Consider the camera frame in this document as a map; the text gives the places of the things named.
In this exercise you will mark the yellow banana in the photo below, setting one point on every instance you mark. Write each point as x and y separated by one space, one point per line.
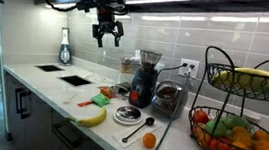
258 72
223 78
94 120

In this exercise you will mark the dark cabinet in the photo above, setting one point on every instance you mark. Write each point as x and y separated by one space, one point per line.
222 5
42 122

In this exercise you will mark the white wall outlet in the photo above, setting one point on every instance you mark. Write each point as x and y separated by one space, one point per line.
189 72

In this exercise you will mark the dark upper cabinet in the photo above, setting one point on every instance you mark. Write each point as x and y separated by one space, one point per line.
222 5

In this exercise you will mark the green snack packet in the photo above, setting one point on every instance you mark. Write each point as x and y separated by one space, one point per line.
100 100

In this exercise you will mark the white paper stick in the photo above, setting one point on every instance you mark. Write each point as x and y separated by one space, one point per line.
70 98

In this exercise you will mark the orange sugar packet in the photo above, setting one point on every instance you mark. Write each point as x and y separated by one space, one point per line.
85 103

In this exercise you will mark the dark lower cabinet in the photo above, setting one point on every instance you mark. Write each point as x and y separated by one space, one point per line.
42 122

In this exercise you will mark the loose orange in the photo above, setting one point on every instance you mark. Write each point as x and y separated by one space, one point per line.
149 140

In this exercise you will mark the large green apple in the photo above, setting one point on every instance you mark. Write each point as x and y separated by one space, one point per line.
236 122

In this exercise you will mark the black square counter inset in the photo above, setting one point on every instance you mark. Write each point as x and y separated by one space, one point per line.
49 68
75 80

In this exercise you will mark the white paper napkin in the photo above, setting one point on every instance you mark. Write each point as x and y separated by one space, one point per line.
136 139

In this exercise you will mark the glass jar of coffee beans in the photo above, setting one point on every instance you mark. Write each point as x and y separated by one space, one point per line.
168 100

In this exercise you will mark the black measuring spoon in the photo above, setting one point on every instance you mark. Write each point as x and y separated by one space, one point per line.
149 121

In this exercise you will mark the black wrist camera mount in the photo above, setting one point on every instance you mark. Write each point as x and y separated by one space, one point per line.
113 5

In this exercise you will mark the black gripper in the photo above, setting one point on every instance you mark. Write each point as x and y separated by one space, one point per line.
106 20

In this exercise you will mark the black coffee grinder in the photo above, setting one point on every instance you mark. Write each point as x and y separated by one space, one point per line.
143 82

